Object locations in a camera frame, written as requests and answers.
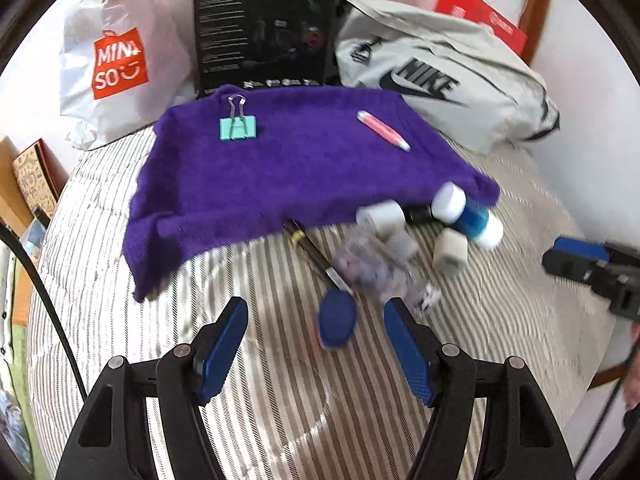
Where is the patterned brown box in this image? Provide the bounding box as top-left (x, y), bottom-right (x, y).
top-left (12, 142), bottom-right (62, 211)

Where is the purple towel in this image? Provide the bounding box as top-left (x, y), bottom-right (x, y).
top-left (122, 85), bottom-right (501, 303)

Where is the blue oval pad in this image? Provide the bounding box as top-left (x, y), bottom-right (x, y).
top-left (318, 290), bottom-right (359, 352)

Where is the pink highlighter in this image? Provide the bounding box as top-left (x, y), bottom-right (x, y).
top-left (356, 110), bottom-right (412, 153)

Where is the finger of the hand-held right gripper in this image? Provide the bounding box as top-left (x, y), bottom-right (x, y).
top-left (542, 251), bottom-right (598, 287)
top-left (552, 237), bottom-right (611, 262)

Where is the black cable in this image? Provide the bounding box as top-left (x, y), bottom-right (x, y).
top-left (0, 222), bottom-right (90, 397)
top-left (574, 320), bottom-right (640, 480)

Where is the grey sports bag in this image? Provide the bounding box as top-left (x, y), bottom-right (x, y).
top-left (334, 0), bottom-right (561, 154)

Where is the wooden door frame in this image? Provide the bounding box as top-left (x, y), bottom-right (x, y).
top-left (517, 0), bottom-right (555, 67)

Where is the white plastic shopping bag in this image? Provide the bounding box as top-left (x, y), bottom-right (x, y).
top-left (59, 0), bottom-right (198, 151)

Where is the teal binder clip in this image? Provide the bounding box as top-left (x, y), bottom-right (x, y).
top-left (219, 94), bottom-right (258, 142)

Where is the blue and white bottle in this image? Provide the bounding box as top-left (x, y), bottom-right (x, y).
top-left (431, 182), bottom-right (505, 252)

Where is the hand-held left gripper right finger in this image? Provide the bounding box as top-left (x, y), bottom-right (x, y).
top-left (382, 297), bottom-right (578, 480)

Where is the white charger cube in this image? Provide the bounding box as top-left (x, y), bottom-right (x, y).
top-left (432, 229), bottom-right (468, 276)

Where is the striped bed sheet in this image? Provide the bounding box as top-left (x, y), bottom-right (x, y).
top-left (30, 125), bottom-right (618, 480)

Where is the black product box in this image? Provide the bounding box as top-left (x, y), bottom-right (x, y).
top-left (192, 0), bottom-right (342, 99)

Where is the red flat box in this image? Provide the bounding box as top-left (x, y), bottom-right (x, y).
top-left (434, 0), bottom-right (528, 58)

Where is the clear pill jar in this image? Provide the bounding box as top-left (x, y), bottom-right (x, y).
top-left (335, 230), bottom-right (441, 313)

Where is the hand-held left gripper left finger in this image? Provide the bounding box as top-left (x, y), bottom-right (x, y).
top-left (55, 296), bottom-right (249, 480)

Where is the black slim case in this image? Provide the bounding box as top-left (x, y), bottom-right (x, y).
top-left (404, 204), bottom-right (435, 226)

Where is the white plug-in night light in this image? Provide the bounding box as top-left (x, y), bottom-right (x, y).
top-left (356, 200), bottom-right (406, 235)

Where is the dark brown gold tube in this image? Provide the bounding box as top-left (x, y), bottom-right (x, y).
top-left (282, 219), bottom-right (353, 293)

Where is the white patterned quilt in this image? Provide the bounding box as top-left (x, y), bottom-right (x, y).
top-left (0, 240), bottom-right (23, 363)

